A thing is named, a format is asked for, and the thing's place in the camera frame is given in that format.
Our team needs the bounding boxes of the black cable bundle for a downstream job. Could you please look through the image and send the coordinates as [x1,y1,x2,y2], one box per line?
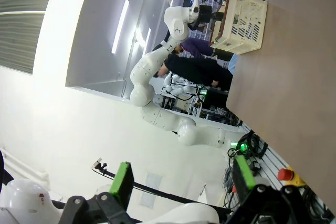
[226,129,268,162]

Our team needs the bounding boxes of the grey window blinds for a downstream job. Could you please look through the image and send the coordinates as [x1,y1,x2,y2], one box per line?
[0,0,59,74]

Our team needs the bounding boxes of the short ceiling light strip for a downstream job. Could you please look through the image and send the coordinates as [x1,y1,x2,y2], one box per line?
[142,27,152,53]

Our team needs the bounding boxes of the red emergency stop button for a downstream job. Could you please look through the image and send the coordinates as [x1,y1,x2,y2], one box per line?
[277,166,307,188]

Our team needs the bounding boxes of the black cable clamp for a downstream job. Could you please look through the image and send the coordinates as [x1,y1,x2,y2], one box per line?
[90,157,109,176]

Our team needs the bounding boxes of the small white background robot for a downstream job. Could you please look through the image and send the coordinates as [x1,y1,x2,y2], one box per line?
[163,73,196,97]

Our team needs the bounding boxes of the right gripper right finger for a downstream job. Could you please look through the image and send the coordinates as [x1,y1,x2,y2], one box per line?
[225,155,313,224]

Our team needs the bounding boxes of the long ceiling light strip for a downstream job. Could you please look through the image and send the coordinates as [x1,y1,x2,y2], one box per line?
[111,0,130,55]

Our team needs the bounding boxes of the black computer monitor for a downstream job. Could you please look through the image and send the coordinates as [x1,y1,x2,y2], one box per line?
[204,89,228,109]

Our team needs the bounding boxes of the grey cable bundle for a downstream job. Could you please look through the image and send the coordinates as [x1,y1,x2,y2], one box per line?
[221,162,238,210]

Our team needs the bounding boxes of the bystander in black top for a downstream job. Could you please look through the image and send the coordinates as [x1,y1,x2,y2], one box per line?
[156,55,234,91]

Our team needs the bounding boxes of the bystander in purple top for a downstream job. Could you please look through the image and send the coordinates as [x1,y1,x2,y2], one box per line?
[175,37,215,57]

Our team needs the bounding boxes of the cream plastic crate brown handles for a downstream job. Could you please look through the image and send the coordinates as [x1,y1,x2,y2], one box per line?
[209,0,269,56]

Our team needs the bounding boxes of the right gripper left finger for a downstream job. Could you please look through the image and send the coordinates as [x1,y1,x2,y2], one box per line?
[56,161,137,224]

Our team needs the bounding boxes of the aluminium slotted base plate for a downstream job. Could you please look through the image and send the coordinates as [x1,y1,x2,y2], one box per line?
[244,146,336,224]

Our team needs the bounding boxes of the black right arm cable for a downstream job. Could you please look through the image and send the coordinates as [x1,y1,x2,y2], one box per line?
[91,165,230,216]

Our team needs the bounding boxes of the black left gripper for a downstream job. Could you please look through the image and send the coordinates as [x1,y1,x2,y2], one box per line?
[199,5,215,23]

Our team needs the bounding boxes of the metal equipment rack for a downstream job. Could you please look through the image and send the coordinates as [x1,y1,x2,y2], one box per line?
[186,95,203,116]

